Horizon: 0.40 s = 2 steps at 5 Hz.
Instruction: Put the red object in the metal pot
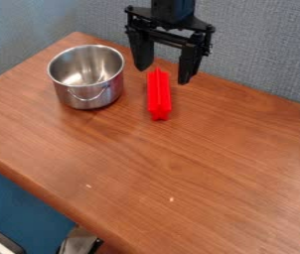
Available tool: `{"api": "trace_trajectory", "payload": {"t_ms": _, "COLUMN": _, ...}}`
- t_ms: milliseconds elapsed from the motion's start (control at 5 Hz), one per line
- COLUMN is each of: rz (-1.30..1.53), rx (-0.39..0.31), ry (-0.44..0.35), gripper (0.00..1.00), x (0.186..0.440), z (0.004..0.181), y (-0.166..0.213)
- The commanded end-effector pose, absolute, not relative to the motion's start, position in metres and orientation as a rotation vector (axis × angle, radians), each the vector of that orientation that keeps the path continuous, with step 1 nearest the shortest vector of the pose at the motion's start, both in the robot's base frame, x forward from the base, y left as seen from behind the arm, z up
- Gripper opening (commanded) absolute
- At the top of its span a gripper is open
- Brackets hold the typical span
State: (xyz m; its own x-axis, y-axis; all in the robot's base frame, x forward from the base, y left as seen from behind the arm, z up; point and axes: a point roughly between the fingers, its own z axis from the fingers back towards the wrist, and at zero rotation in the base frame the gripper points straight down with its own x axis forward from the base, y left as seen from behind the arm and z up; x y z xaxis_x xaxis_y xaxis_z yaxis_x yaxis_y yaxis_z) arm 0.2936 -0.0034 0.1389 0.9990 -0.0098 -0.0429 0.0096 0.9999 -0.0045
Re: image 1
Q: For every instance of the red star-shaped block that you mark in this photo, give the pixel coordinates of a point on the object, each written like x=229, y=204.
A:
x=158, y=94

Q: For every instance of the stainless steel pot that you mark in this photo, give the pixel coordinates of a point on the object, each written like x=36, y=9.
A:
x=87, y=76

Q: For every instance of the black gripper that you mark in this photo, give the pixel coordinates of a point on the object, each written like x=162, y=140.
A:
x=170, y=24

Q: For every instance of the grey metal bracket under table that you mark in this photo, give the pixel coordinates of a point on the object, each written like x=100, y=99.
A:
x=79, y=242

